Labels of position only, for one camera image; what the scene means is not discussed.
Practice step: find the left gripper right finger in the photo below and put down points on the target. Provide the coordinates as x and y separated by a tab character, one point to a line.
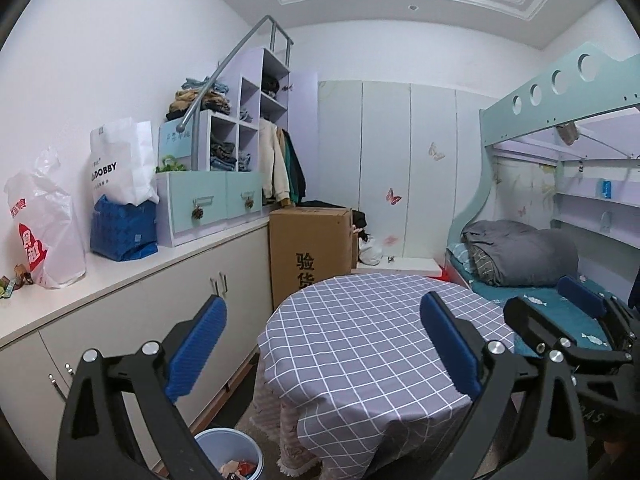
548	438

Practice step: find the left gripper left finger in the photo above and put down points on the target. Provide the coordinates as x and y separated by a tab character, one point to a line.
96	439

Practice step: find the red snack packet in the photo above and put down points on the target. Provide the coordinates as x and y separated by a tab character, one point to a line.
238	470

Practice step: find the blue plastic trash bin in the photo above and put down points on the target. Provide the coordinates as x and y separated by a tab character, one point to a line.
226	446

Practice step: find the teal bed mattress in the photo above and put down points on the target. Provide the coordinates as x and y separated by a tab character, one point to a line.
587	331

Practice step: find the white low cabinet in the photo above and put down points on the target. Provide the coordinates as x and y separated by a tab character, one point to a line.
117	307

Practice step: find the grey folded blanket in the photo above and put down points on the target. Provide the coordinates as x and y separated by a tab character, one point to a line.
507	253

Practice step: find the pink checked table skirt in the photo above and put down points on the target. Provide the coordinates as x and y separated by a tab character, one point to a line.
277	421

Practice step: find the green candy wrappers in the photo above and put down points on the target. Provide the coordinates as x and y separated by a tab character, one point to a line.
21	278

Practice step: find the blue fabric bag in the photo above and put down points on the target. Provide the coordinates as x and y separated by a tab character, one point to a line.
123	232

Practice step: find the purple checked tablecloth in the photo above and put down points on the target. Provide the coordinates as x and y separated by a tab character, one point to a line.
350	353

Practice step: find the white red plastic bag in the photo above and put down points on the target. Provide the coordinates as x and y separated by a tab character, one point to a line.
45	218

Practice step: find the teal drawer unit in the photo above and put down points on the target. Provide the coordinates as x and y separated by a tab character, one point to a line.
196	204

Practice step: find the white bag on platform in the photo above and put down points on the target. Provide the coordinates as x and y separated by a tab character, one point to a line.
370	253

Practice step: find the brown cardboard box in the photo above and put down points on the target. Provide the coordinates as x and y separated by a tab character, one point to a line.
308	246

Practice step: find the white paper shopping bag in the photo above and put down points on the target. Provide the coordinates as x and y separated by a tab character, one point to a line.
122	163

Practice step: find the white wardrobe doors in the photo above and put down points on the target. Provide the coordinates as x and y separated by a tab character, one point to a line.
406	155

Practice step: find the hanging beige jacket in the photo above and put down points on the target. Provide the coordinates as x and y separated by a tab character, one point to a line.
283	180

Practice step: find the white cubby shelf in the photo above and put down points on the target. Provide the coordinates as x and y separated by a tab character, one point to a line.
262	86

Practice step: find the teal bunk bed frame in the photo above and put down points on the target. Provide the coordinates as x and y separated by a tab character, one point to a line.
581	118

